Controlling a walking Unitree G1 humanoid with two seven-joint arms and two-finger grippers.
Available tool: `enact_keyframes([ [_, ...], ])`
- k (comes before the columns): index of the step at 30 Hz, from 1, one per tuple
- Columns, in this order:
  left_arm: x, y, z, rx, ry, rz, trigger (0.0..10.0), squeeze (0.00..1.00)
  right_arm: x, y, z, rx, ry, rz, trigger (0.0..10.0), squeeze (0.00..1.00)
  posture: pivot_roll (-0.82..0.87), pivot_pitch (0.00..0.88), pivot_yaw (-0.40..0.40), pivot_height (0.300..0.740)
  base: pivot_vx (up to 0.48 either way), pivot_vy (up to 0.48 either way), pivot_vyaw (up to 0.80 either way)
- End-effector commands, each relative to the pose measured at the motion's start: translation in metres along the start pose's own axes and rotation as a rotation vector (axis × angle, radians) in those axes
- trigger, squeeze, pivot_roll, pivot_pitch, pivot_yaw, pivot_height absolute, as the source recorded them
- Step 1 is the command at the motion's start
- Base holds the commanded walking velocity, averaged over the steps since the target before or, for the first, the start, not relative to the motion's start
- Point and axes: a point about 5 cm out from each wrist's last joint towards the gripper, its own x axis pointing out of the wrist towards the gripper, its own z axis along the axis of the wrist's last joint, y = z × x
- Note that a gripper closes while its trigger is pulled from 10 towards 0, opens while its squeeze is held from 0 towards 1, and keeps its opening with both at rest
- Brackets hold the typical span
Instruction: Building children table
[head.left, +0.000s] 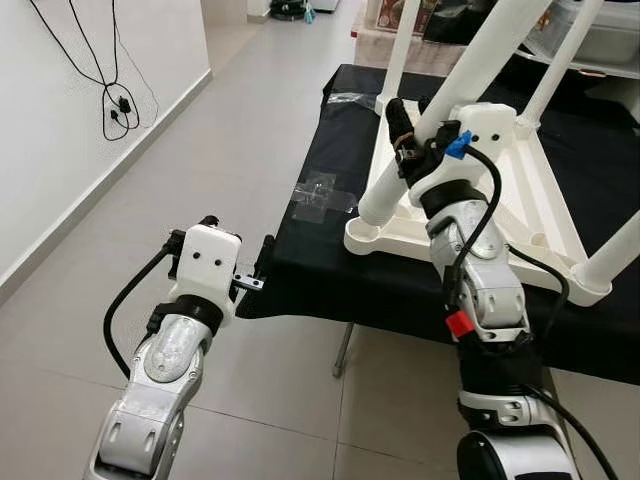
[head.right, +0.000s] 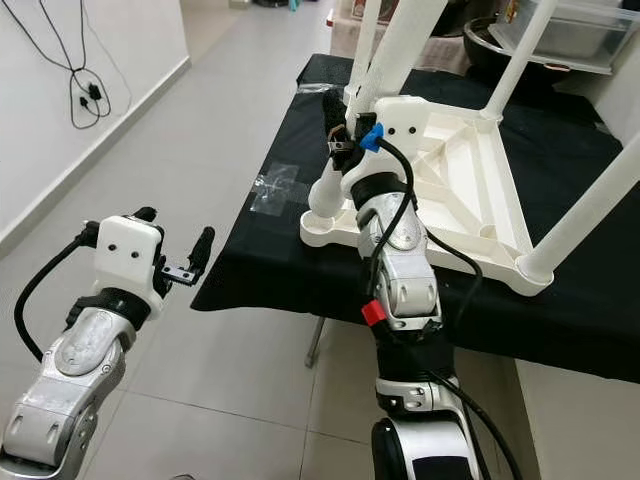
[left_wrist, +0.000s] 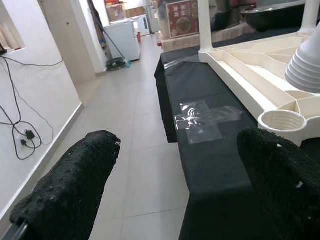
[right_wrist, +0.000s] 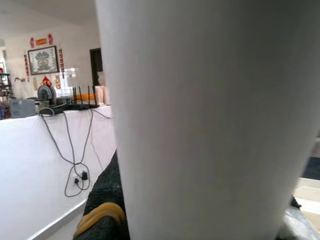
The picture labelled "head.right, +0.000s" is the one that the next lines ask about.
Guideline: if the white plastic children table top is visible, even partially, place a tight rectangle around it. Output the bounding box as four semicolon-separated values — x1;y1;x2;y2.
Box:
298;85;556;298

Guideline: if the clear plastic storage box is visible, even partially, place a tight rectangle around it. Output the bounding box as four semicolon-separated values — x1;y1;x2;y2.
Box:
490;0;626;76

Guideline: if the white plastic table leg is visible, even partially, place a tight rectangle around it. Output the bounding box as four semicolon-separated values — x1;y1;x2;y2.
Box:
515;135;640;296
307;0;449;221
345;0;383;106
480;0;559;121

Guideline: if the metal folding table leg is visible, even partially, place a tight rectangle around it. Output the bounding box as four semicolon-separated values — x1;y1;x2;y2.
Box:
305;315;329;369

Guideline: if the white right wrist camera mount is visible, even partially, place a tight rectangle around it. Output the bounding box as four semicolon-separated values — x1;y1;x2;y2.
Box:
340;96;431;196

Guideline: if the beige cloth covered bench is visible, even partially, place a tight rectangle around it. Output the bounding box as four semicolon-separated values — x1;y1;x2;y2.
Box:
325;10;471;66

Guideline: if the cross-shaped clear tape patch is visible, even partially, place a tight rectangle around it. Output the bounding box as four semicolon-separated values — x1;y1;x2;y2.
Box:
250;162;311;216

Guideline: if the black tablecloth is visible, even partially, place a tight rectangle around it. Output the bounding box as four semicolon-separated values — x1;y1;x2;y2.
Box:
190;53;640;386

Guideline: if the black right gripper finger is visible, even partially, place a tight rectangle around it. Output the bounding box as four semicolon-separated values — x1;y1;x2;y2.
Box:
322;88;352;147

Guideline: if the clear tape strip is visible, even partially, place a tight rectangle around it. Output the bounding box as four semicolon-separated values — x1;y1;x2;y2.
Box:
295;83;346;97

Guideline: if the black looped wall cable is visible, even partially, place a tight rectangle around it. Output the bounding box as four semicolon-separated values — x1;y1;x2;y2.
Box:
5;0;136;131

